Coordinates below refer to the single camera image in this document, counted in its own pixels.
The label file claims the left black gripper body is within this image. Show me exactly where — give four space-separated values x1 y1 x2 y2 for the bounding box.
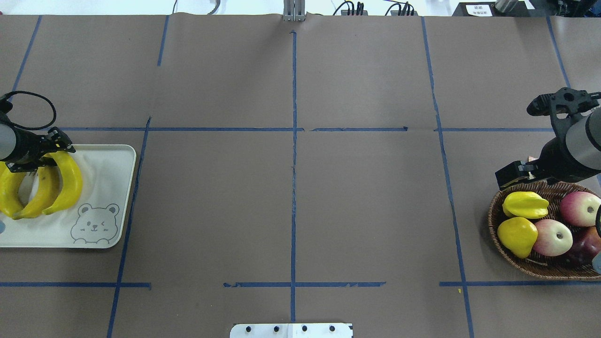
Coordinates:
5 132 47 172

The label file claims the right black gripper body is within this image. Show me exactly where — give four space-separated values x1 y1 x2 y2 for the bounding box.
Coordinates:
538 138 583 184

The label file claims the yellow banana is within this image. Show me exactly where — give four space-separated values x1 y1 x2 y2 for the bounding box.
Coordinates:
19 167 60 220
42 151 83 215
0 162 27 220

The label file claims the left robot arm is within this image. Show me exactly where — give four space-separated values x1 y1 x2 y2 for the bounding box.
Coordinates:
0 123 77 173

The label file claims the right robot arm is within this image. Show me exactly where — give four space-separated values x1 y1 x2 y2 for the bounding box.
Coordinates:
494 113 601 190

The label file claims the brown wicker basket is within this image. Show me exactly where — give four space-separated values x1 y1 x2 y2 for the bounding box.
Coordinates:
487 181 601 282

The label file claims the yellow star fruit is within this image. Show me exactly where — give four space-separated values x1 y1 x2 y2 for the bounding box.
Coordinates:
502 191 549 220

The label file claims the red pink apple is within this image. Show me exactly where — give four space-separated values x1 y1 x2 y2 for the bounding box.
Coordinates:
559 191 601 227

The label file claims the yellow lemon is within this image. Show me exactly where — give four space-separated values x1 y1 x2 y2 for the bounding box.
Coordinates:
497 217 539 259

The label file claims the white rectangular tray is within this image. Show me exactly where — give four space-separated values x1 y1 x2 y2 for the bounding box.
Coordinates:
0 144 137 249

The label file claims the dark red apple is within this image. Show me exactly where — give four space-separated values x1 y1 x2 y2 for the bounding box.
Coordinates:
565 227 601 267

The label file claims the black label box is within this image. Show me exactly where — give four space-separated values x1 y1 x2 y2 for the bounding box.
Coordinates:
451 1 531 17

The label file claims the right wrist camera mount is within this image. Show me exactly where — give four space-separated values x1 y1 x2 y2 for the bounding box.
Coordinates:
526 87 601 138

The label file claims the aluminium frame post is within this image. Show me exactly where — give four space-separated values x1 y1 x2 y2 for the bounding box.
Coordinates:
283 0 307 22

